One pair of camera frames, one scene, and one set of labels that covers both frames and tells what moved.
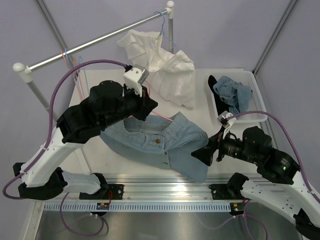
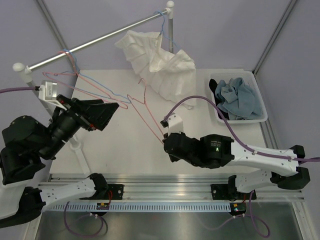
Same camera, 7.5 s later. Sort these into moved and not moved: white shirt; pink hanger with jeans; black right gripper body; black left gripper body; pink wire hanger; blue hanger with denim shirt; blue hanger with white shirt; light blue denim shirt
Moved: pink hanger with jeans; black left gripper body; black right gripper body; blue hanger with denim shirt; pink wire hanger; light blue denim shirt
Not moved: blue hanger with white shirt; white shirt
